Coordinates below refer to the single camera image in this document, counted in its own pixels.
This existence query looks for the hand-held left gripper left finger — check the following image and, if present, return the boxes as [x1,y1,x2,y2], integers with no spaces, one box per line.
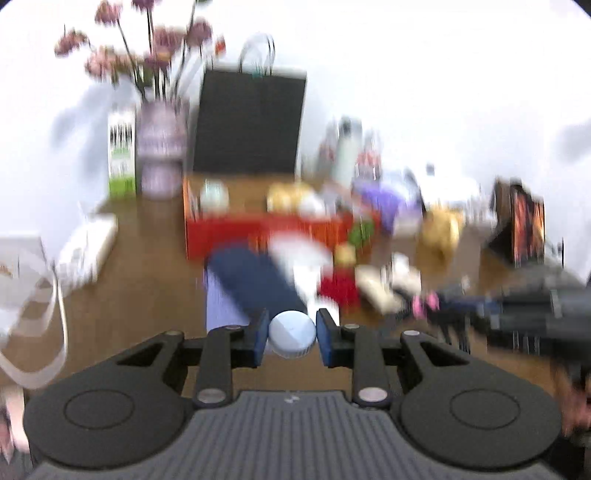
[112,309,271,410]

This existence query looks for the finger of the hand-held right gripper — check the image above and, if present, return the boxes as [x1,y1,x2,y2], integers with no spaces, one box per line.
[435,290,502,320]

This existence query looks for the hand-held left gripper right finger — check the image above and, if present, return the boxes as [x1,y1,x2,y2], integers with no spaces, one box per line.
[316,308,472,410]

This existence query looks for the lavender notebook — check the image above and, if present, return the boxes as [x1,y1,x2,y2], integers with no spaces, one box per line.
[203,271,273,356]

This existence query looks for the dark blue case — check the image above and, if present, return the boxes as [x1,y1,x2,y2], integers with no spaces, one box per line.
[205,247,308,320]

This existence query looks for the red cardboard box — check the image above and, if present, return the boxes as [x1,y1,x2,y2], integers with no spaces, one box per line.
[183,175,382,262]

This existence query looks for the red packet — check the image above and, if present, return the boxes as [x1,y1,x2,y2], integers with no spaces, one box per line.
[318,272,362,308]

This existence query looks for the cream rectangular bar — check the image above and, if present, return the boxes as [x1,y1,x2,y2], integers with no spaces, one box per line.
[355,265,408,313]

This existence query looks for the yellow mug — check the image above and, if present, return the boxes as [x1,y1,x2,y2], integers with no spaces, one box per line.
[422,208,465,260]

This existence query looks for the white packet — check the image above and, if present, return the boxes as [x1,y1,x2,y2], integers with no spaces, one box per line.
[270,233,335,315]

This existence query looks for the purple tissue pack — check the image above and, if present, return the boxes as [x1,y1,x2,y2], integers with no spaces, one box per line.
[353,178,424,237]

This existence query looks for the white round lid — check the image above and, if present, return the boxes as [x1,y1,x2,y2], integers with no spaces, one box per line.
[298,194,329,219]

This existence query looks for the yellow sponge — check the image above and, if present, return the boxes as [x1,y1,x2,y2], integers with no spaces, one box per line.
[267,182,315,213]

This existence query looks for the white round tub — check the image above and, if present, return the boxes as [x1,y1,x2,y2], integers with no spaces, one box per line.
[199,180,230,213]

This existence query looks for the clear water bottle red label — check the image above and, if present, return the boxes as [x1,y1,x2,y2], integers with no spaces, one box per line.
[318,122,338,180]
[358,131,384,182]

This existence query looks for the white thermos bottle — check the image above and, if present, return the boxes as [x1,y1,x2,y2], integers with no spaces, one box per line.
[332,117,363,185]

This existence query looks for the white power strip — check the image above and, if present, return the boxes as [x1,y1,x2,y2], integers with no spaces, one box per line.
[56,213,119,291]

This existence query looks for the patterned lilac vase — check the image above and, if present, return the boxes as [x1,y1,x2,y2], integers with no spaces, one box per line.
[136,98,190,200]

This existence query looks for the black paper bag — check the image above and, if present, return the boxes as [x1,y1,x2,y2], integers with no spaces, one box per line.
[193,34,308,175]

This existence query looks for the white and green carton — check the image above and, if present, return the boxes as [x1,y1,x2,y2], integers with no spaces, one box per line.
[107,111,138,198]

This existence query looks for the pink dried flowers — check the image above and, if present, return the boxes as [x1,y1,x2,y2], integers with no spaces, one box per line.
[54,0,227,100]

